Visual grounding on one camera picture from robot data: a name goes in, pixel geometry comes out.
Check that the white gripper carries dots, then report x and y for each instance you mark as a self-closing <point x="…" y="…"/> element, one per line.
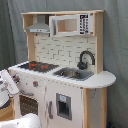
<point x="8" y="88"/>

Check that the toy oven door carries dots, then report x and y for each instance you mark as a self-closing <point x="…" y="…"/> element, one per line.
<point x="28" y="103"/>

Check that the white microwave door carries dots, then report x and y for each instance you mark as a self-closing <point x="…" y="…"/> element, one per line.
<point x="70" y="25"/>

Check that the wooden toy kitchen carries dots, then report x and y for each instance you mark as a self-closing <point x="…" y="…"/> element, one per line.
<point x="84" y="52"/>

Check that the left red stove knob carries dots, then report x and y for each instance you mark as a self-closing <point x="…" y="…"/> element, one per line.
<point x="16" y="78"/>

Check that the red stove knob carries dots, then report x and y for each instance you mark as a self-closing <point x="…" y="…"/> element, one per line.
<point x="35" y="83"/>
<point x="16" y="78"/>

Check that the right red stove knob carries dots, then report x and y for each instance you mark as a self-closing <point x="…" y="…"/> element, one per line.
<point x="35" y="83"/>

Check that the black toy stovetop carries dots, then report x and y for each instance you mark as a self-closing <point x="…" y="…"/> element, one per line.
<point x="38" y="66"/>

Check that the white cabinet door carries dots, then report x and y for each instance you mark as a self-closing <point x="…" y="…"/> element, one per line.
<point x="64" y="105"/>

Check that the metal toy sink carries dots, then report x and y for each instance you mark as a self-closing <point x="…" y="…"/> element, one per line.
<point x="72" y="73"/>

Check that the grey range hood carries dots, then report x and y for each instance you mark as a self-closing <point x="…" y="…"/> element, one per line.
<point x="40" y="26"/>

